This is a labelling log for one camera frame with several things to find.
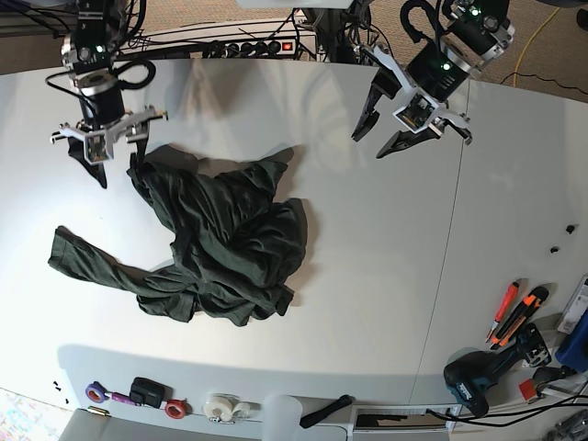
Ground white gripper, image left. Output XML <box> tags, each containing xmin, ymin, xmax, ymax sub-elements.
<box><xmin>50</xmin><ymin>105</ymin><xmax>169</xmax><ymax>190</ymax></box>

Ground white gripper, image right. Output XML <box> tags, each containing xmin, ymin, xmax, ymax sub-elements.
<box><xmin>351</xmin><ymin>44</ymin><xmax>472</xmax><ymax>159</ymax></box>

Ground dark green t-shirt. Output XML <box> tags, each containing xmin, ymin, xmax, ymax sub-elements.
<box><xmin>48</xmin><ymin>156</ymin><xmax>306</xmax><ymax>327</ymax></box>

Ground orange black utility knife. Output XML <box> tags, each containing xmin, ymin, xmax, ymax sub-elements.
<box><xmin>490</xmin><ymin>286</ymin><xmax>549</xmax><ymax>351</ymax></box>

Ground purple tape roll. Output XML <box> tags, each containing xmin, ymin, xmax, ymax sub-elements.
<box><xmin>85</xmin><ymin>381</ymin><xmax>108</xmax><ymax>403</ymax></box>

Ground red tape roll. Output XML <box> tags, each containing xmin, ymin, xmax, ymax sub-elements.
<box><xmin>164</xmin><ymin>400</ymin><xmax>188</xmax><ymax>420</ymax></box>

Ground blue box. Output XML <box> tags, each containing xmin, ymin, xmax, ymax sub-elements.
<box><xmin>555</xmin><ymin>311</ymin><xmax>588</xmax><ymax>373</ymax></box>

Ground red square tag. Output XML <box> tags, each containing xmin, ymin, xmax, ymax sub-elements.
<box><xmin>518</xmin><ymin>379</ymin><xmax>537</xmax><ymax>401</ymax></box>

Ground white plastic cup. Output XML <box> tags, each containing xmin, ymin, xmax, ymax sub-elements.
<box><xmin>262</xmin><ymin>395</ymin><xmax>302</xmax><ymax>441</ymax></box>

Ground yellow cable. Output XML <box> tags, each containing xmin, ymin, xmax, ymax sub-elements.
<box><xmin>513</xmin><ymin>0</ymin><xmax>569</xmax><ymax>87</ymax></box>

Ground black power strip red switch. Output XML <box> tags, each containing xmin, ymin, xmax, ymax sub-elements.
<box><xmin>201</xmin><ymin>40</ymin><xmax>296</xmax><ymax>59</ymax></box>

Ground black action camera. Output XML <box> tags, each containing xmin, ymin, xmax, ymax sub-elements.
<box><xmin>129</xmin><ymin>377</ymin><xmax>166</xmax><ymax>409</ymax></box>

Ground teal black cordless drill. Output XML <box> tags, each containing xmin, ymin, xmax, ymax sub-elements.
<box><xmin>443</xmin><ymin>323</ymin><xmax>552</xmax><ymax>418</ymax></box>

